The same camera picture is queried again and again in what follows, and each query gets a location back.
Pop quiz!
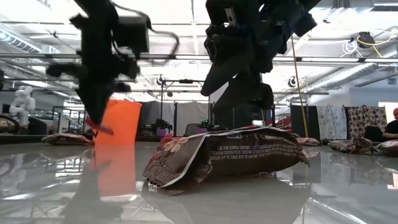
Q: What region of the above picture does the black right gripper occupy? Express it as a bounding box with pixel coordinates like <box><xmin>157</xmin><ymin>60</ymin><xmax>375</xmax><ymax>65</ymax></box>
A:
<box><xmin>200</xmin><ymin>0</ymin><xmax>323</xmax><ymax>114</ymax></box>

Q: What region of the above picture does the dark floral cloth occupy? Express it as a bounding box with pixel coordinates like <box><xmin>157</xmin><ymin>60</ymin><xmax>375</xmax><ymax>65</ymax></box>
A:
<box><xmin>345</xmin><ymin>105</ymin><xmax>389</xmax><ymax>141</ymax></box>

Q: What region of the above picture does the white humanoid robot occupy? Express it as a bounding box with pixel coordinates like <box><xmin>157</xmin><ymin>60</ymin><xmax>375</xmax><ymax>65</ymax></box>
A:
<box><xmin>8</xmin><ymin>85</ymin><xmax>37</xmax><ymax>127</ymax></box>

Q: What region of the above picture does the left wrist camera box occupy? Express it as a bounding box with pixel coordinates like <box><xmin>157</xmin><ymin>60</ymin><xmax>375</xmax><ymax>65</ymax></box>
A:
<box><xmin>113</xmin><ymin>14</ymin><xmax>150</xmax><ymax>54</ymax></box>

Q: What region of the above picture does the black metal frame station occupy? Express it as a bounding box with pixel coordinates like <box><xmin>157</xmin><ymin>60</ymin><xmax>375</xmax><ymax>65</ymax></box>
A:
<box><xmin>159</xmin><ymin>78</ymin><xmax>213</xmax><ymax>138</ymax></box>

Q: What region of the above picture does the person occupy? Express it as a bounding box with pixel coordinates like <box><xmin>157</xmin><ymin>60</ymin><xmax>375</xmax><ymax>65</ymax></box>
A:
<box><xmin>363</xmin><ymin>107</ymin><xmax>398</xmax><ymax>142</ymax></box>

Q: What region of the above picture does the yellow cable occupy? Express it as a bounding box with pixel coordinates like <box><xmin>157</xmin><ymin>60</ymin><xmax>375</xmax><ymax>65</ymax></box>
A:
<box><xmin>289</xmin><ymin>30</ymin><xmax>309</xmax><ymax>138</ymax></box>

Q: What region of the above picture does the orange halloween bucket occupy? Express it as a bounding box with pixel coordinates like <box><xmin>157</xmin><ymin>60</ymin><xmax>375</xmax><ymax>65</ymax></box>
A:
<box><xmin>92</xmin><ymin>98</ymin><xmax>143</xmax><ymax>146</ymax></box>

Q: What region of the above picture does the black curtain panel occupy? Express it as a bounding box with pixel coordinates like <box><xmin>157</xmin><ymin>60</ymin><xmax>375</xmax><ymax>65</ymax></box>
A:
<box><xmin>290</xmin><ymin>105</ymin><xmax>318</xmax><ymax>140</ymax></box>

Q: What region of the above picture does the long ceiling light bar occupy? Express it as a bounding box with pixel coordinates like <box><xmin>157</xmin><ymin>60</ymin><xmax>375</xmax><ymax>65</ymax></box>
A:
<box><xmin>0</xmin><ymin>52</ymin><xmax>398</xmax><ymax>65</ymax></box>

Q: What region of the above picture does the white patterned cloth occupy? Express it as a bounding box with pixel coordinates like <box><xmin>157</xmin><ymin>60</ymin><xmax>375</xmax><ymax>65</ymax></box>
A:
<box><xmin>316</xmin><ymin>104</ymin><xmax>348</xmax><ymax>141</ymax></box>

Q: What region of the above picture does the silver ventilation duct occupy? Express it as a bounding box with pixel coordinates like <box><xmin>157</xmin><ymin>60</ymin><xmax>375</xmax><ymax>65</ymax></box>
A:
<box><xmin>306</xmin><ymin>62</ymin><xmax>398</xmax><ymax>94</ymax></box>

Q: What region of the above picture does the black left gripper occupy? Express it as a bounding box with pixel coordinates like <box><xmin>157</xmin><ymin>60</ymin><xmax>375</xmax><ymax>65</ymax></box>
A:
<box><xmin>45</xmin><ymin>14</ymin><xmax>141</xmax><ymax>124</ymax></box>

